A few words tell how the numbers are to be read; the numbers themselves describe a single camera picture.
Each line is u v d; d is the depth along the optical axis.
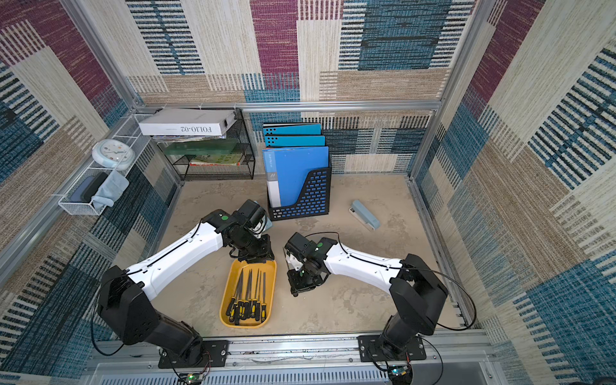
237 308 0.81
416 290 0.44
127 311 0.41
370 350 0.73
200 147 0.91
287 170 0.90
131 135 0.88
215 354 0.73
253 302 0.83
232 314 0.79
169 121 0.79
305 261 0.67
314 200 0.99
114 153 0.75
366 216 1.01
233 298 0.83
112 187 0.69
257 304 0.83
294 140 0.94
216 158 1.01
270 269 0.88
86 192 0.64
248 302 0.83
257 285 0.87
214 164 0.97
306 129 1.03
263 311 0.81
